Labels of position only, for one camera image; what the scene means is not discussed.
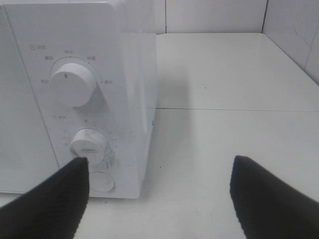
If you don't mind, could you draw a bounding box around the white timer knob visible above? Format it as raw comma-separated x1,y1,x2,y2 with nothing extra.
70,129,108,165

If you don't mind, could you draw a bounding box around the white upper power knob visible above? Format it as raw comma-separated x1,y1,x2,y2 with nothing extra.
50,62,97,107

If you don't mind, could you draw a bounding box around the white microwave oven body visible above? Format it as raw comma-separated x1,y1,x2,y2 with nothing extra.
0,0,158,199

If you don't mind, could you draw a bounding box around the white round door button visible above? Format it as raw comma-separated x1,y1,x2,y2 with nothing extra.
89,172,115,193

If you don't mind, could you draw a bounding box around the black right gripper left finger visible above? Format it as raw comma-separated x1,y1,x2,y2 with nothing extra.
0,157,89,239

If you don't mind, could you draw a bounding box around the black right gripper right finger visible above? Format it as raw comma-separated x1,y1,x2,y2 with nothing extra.
230,155,319,239

